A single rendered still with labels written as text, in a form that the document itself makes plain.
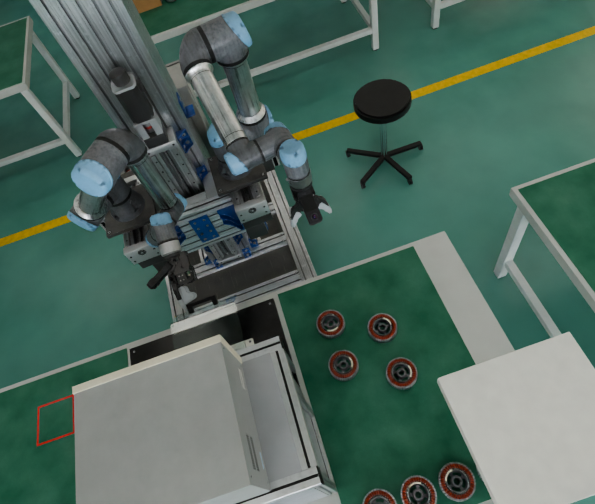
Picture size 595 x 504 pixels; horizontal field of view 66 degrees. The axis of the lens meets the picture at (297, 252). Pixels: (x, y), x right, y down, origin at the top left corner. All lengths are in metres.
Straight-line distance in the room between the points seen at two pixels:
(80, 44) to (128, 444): 1.25
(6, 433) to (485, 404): 1.82
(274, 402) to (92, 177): 0.85
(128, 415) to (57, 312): 2.16
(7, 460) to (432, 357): 1.69
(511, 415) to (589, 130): 2.59
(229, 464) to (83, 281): 2.43
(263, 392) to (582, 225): 1.44
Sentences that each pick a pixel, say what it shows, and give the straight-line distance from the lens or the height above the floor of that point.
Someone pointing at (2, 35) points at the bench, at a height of 0.75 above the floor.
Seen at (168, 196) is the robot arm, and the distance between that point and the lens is 1.77.
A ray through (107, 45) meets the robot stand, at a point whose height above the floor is 1.64.
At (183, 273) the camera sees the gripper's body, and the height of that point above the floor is 1.13.
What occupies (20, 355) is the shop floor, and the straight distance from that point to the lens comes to 3.47.
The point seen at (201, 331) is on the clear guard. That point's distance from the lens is 1.63.
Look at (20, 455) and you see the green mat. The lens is 2.24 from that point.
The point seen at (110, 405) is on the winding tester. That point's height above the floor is 1.32.
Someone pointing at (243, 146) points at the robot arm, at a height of 1.49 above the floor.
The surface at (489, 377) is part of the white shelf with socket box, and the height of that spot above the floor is 1.21.
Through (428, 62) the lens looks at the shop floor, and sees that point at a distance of 4.02.
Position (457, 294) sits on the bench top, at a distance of 1.91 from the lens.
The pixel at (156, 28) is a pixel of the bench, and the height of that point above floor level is 0.75.
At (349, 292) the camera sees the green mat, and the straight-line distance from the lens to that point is 1.91.
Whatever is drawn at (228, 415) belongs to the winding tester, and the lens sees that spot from 1.24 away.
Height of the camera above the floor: 2.46
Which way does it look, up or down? 57 degrees down
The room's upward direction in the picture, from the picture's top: 20 degrees counter-clockwise
